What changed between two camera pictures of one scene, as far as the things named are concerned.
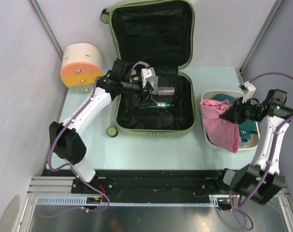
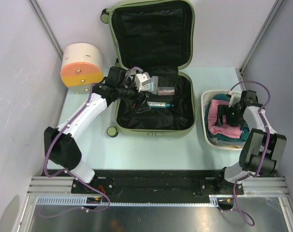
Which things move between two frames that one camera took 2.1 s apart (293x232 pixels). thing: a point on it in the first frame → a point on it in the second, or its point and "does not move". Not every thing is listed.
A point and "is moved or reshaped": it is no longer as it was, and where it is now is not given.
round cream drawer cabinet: x=82 y=64 does not move
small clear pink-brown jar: x=166 y=91 does not move
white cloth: x=154 y=82 does not move
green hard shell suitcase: x=162 y=34 does not move
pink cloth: x=219 y=131 is moved or reshaped
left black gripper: x=149 y=101 → x=142 y=105
